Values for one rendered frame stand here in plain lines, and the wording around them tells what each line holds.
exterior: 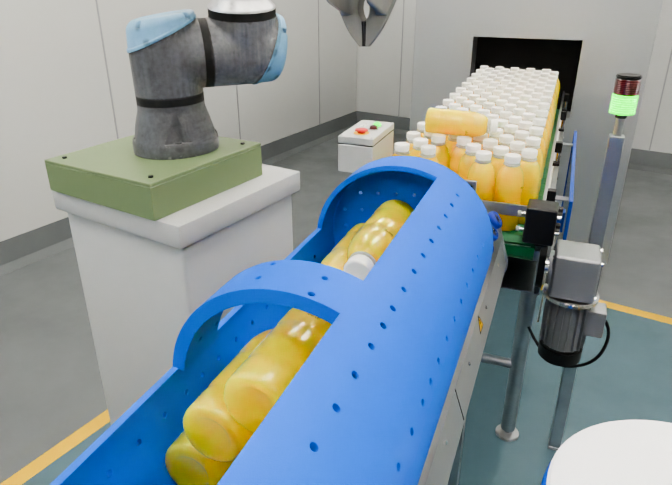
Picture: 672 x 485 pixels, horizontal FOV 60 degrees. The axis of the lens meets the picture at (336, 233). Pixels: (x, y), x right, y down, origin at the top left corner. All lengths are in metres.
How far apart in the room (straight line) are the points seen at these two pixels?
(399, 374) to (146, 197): 0.54
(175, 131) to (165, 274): 0.24
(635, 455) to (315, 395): 0.39
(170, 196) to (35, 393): 1.77
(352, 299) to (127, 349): 0.72
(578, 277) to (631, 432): 0.85
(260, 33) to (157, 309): 0.50
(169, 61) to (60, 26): 2.72
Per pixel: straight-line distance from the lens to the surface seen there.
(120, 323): 1.18
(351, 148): 1.58
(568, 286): 1.58
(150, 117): 1.05
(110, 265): 1.12
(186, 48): 1.03
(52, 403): 2.55
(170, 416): 0.68
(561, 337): 1.66
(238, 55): 1.04
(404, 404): 0.53
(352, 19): 0.56
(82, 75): 3.81
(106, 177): 1.00
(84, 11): 3.82
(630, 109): 1.72
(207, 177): 1.01
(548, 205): 1.46
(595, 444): 0.73
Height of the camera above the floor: 1.50
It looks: 24 degrees down
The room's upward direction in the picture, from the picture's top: straight up
